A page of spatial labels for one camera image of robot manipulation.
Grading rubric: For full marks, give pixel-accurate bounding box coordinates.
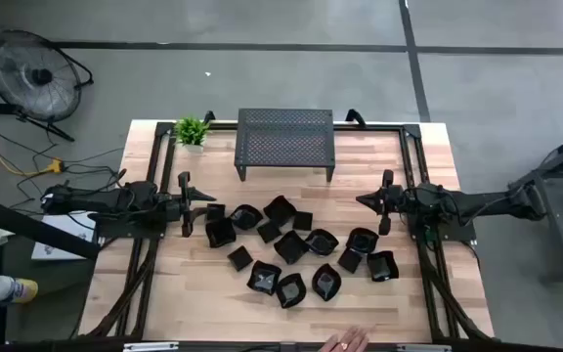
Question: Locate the yellow power cable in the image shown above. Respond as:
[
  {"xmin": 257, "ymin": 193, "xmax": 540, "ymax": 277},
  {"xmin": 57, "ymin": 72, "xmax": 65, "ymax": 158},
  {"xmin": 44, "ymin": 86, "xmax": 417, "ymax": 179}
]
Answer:
[{"xmin": 0, "ymin": 129, "xmax": 65, "ymax": 197}]

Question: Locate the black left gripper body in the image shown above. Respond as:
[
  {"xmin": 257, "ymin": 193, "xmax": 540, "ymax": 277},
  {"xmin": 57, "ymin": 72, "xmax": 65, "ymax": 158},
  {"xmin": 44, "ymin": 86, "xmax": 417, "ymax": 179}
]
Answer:
[{"xmin": 161, "ymin": 170, "xmax": 195, "ymax": 240}]

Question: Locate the black square mini bowl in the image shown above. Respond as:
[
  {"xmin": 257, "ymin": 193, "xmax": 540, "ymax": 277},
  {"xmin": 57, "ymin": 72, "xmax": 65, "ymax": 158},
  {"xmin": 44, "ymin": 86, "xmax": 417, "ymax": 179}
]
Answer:
[
  {"xmin": 246, "ymin": 260, "xmax": 283, "ymax": 296},
  {"xmin": 262, "ymin": 195, "xmax": 298, "ymax": 228},
  {"xmin": 204, "ymin": 217, "xmax": 238, "ymax": 249},
  {"xmin": 366, "ymin": 249, "xmax": 401, "ymax": 284},
  {"xmin": 273, "ymin": 229, "xmax": 311, "ymax": 266}
]

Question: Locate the white and yellow bottle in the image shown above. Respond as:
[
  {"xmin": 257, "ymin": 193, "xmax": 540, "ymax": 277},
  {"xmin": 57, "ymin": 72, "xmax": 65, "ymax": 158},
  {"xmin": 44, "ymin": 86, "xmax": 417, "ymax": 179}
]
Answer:
[{"xmin": 0, "ymin": 275, "xmax": 39, "ymax": 305}]

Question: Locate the person's hand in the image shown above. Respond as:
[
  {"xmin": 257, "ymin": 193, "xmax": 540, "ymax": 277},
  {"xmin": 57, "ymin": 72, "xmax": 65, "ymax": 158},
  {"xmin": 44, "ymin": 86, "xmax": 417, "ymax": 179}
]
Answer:
[{"xmin": 318, "ymin": 326, "xmax": 372, "ymax": 352}]

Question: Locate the silver metal bracket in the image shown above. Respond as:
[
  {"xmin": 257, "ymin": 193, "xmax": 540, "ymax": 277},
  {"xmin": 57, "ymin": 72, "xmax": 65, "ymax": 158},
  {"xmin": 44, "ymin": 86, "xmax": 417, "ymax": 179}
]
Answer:
[
  {"xmin": 123, "ymin": 341, "xmax": 180, "ymax": 352},
  {"xmin": 396, "ymin": 343, "xmax": 454, "ymax": 352}
]

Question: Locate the grey metal cart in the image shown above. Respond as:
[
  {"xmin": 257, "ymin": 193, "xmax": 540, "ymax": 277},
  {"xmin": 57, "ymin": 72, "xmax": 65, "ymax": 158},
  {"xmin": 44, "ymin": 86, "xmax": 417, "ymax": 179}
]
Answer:
[{"xmin": 507, "ymin": 124, "xmax": 563, "ymax": 286}]

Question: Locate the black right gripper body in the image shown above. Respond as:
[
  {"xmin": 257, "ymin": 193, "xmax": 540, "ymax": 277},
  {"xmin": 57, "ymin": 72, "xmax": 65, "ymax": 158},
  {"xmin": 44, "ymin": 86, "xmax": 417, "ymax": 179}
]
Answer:
[{"xmin": 377, "ymin": 169, "xmax": 412, "ymax": 238}]

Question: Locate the black diagonal support beam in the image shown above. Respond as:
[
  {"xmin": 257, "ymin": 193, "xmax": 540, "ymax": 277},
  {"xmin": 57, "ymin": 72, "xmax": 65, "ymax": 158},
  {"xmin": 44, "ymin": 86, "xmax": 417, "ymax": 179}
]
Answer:
[{"xmin": 0, "ymin": 194, "xmax": 103, "ymax": 261}]

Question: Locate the black floor cable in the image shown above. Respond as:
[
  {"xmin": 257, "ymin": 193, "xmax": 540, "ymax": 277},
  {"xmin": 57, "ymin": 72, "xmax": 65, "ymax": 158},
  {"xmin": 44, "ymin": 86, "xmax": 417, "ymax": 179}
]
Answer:
[{"xmin": 17, "ymin": 146, "xmax": 129, "ymax": 197}]

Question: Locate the white paper sheet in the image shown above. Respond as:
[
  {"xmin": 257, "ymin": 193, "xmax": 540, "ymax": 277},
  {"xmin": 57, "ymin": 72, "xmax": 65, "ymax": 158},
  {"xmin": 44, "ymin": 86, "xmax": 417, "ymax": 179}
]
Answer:
[{"xmin": 30, "ymin": 210, "xmax": 100, "ymax": 262}]

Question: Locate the black perforated metal shelf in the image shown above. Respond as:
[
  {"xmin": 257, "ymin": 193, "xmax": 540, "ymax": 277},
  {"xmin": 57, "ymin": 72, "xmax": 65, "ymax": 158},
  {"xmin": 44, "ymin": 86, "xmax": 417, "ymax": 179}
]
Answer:
[{"xmin": 234, "ymin": 108, "xmax": 337, "ymax": 184}]

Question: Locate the artificial plant in white pot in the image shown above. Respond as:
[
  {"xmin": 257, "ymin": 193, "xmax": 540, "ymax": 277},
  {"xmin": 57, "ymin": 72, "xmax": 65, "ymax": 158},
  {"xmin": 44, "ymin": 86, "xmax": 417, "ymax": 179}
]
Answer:
[{"xmin": 173, "ymin": 115, "xmax": 211, "ymax": 154}]

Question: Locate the black floor fan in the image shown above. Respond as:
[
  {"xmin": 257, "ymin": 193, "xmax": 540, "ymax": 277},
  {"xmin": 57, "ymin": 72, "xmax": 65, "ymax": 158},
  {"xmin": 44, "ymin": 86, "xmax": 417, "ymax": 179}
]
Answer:
[{"xmin": 0, "ymin": 28, "xmax": 95, "ymax": 144}]

